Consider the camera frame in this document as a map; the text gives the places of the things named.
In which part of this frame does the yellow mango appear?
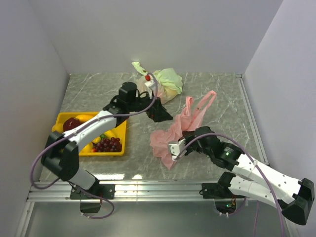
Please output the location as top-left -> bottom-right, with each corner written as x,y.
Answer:
75,114 -> 93,123

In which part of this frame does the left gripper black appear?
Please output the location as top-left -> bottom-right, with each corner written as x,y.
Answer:
128,89 -> 173,122

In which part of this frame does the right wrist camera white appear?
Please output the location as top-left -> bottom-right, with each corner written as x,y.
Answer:
168,139 -> 186,162

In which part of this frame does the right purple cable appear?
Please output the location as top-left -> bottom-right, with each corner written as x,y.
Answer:
176,132 -> 287,237

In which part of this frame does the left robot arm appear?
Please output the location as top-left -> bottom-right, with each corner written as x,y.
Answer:
40,82 -> 173,198

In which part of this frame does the right side aluminium rail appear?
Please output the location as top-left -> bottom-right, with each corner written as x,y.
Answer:
236,74 -> 270,165

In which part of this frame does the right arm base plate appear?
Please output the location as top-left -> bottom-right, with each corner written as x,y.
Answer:
199,183 -> 234,199

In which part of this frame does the pink plastic bag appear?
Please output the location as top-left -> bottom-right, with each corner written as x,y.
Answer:
150,90 -> 217,169

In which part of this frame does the aluminium mounting rail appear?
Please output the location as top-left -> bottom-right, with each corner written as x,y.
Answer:
26,179 -> 247,202

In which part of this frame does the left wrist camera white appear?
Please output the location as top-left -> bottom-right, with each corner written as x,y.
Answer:
145,74 -> 158,96

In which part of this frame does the yellow lemon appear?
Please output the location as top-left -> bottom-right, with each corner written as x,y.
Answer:
52,123 -> 64,133

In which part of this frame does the green plastic bag with fruits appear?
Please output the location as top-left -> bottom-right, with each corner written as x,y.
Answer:
131,62 -> 183,104

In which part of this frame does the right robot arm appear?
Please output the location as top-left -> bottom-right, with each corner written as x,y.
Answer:
178,126 -> 315,226

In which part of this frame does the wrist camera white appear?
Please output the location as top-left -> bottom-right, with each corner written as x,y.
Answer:
145,74 -> 158,96
168,139 -> 186,162

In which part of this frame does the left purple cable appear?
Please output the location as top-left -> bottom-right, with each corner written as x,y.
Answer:
30,73 -> 160,190

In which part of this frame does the yellow banana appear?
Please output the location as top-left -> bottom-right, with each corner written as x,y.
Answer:
80,131 -> 116,154

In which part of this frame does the purple cable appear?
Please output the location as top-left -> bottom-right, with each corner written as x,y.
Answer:
30,73 -> 160,190
176,132 -> 287,237

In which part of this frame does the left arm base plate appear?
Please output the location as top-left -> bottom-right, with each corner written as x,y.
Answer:
70,184 -> 116,200

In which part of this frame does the red apple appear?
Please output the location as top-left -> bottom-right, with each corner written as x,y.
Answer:
63,118 -> 81,132

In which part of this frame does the purple grape bunch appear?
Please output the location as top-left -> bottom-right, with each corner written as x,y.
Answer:
93,137 -> 122,153

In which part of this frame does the yellow plastic tray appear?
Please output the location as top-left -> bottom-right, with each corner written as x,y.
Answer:
51,112 -> 127,157

